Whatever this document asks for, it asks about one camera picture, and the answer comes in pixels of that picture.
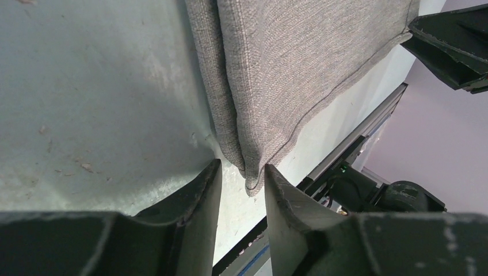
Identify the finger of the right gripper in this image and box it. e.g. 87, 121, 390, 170
401, 4, 487, 94

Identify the grey cloth napkin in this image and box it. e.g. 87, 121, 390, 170
186, 1, 420, 197

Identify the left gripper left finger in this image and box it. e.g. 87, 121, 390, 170
1, 159, 222, 275

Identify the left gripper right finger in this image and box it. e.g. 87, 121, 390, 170
264, 165, 487, 275

